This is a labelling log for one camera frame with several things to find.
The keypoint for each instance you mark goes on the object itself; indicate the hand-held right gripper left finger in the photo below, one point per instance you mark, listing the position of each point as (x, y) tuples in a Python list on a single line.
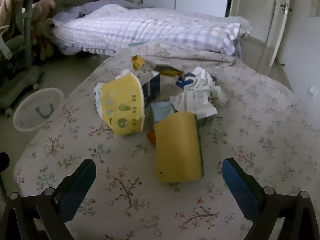
[(75, 190)]

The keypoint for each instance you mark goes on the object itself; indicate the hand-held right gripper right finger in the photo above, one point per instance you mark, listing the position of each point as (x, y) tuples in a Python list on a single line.
[(240, 187)]

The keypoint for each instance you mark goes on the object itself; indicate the yellow green sponge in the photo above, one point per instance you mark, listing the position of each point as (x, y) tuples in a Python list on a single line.
[(177, 147)]

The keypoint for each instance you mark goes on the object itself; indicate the white round bin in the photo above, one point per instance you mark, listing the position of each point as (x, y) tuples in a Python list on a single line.
[(27, 120)]

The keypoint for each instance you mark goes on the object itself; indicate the light blue carton box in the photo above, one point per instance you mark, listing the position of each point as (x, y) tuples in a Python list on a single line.
[(161, 111)]

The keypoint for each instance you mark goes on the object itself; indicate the floral blanket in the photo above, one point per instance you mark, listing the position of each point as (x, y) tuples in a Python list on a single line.
[(250, 135)]

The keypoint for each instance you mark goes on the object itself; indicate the small orange scrap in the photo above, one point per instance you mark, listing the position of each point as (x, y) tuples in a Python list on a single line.
[(150, 137)]

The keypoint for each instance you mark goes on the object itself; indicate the blue patterned cloth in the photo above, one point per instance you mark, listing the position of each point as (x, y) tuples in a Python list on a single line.
[(186, 80)]

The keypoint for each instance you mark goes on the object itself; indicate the dark blue carton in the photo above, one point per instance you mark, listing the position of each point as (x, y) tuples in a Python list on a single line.
[(153, 87)]

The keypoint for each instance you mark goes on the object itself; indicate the mustard yellow wrapper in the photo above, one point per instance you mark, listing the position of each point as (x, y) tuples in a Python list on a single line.
[(170, 72)]

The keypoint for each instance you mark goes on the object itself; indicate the small yellow wrapper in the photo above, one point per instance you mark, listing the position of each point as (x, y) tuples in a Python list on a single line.
[(138, 62)]

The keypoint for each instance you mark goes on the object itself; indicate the teal flat strip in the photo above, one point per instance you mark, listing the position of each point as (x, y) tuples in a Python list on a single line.
[(136, 44)]

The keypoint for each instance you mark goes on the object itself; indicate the plaid quilt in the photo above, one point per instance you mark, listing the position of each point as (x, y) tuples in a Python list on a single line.
[(125, 27)]

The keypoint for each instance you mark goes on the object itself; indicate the lavender bed sheet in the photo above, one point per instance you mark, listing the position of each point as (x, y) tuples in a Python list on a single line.
[(75, 12)]

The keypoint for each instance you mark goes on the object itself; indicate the pink plush toy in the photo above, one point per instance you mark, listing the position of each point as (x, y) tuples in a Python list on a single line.
[(45, 15)]

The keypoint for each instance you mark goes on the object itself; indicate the white door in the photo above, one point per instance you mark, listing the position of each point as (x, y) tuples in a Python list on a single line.
[(257, 10)]

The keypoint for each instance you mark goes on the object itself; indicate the brown clothes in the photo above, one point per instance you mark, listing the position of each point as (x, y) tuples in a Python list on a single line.
[(15, 2)]

